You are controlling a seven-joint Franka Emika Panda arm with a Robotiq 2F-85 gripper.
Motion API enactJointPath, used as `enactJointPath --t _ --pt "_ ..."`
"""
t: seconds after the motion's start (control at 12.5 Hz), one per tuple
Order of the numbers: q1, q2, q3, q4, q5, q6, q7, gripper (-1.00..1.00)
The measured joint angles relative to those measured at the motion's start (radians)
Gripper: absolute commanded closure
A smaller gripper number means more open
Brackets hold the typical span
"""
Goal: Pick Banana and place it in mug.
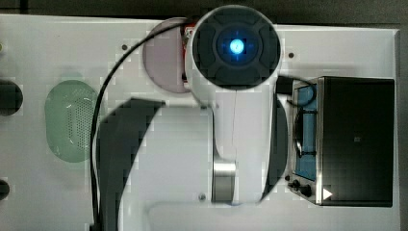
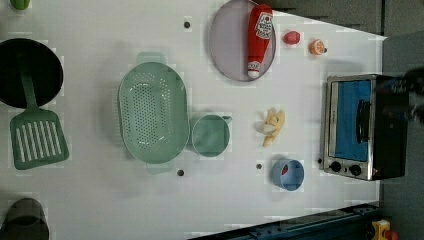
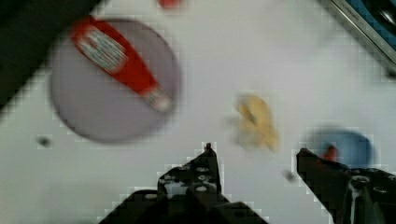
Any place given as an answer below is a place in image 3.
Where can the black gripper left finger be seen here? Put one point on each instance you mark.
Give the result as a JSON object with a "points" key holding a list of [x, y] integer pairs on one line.
{"points": [[187, 194]]}

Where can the blue round sticker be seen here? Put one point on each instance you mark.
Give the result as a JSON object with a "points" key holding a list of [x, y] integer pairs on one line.
{"points": [[351, 148]]}

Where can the grey round plate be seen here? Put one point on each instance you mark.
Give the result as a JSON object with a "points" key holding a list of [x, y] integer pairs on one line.
{"points": [[96, 106]]}

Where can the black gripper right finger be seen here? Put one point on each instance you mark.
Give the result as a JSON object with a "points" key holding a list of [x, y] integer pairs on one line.
{"points": [[351, 196]]}

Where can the silver black toaster oven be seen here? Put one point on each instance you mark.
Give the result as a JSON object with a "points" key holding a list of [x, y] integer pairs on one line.
{"points": [[372, 23]]}

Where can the red ketchup bottle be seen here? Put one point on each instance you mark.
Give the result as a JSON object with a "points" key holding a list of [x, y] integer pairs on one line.
{"points": [[110, 51]]}

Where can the red strawberry toy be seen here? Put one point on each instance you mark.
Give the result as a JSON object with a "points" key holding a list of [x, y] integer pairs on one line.
{"points": [[169, 3]]}

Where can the yellow peeled banana toy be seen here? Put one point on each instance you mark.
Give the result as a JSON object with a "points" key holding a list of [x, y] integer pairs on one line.
{"points": [[255, 125]]}

